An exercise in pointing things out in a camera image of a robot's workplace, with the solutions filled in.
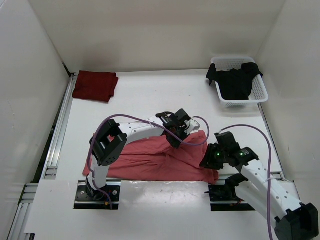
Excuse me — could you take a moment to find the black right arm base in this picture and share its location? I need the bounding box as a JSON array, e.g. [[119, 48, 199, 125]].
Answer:
[[205, 173, 255, 212]]

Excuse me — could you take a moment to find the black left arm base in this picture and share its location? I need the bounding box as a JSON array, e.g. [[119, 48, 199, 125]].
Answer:
[[73, 180, 121, 211]]

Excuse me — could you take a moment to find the black t shirt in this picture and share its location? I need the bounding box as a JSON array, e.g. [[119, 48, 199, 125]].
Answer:
[[206, 62, 263, 101]]

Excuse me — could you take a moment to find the pink t shirt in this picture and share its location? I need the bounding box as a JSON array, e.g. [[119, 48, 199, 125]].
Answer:
[[82, 129, 220, 186]]

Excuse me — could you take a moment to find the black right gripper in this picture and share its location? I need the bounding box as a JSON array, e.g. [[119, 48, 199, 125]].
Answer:
[[199, 143, 228, 170]]

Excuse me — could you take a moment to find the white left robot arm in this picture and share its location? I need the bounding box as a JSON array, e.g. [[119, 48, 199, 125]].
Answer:
[[86, 109, 200, 201]]

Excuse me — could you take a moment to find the white plastic laundry basket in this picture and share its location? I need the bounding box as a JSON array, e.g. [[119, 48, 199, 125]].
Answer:
[[206, 56, 269, 108]]

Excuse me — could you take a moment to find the aluminium left frame profile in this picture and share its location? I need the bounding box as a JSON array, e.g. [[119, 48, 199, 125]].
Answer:
[[7, 73, 78, 240]]

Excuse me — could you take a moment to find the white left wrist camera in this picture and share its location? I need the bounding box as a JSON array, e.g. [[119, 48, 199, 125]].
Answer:
[[186, 119, 201, 133]]

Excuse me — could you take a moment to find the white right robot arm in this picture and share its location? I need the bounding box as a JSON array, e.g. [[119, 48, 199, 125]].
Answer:
[[200, 132, 320, 240]]

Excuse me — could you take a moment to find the dark red t shirt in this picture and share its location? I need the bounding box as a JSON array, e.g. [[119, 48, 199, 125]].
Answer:
[[72, 70, 119, 103]]

